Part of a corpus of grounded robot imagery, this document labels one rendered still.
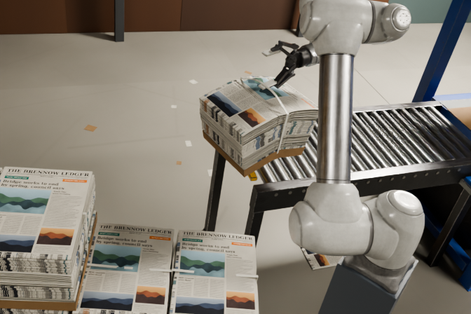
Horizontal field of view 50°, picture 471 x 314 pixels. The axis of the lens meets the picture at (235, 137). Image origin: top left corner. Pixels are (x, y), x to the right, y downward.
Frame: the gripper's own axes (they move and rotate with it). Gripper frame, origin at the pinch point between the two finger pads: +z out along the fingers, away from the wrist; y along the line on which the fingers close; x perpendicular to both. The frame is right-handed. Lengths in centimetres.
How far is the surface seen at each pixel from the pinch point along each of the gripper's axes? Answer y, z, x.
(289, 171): 52, -13, -8
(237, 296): 44, 48, -52
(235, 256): 45, 38, -39
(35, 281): 25, 101, -27
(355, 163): 54, -45, -19
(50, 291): 30, 98, -29
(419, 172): 57, -69, -38
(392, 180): 59, -56, -33
